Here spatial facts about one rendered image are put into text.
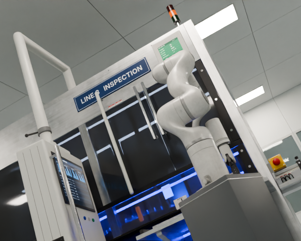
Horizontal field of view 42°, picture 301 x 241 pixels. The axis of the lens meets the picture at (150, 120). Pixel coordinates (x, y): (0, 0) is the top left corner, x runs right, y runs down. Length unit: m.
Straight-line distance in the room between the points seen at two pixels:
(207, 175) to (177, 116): 0.28
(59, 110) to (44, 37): 1.02
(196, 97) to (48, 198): 0.96
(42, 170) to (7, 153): 0.95
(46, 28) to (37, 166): 1.74
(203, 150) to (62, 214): 0.86
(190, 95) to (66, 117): 1.41
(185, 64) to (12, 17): 1.93
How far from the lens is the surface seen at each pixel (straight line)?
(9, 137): 3.15
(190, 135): 1.60
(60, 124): 2.88
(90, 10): 3.64
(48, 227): 2.12
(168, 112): 1.66
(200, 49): 2.62
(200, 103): 1.63
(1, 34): 3.64
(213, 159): 1.56
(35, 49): 3.08
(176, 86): 1.78
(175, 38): 2.69
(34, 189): 2.20
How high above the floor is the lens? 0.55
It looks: 24 degrees up
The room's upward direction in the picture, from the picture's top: 22 degrees counter-clockwise
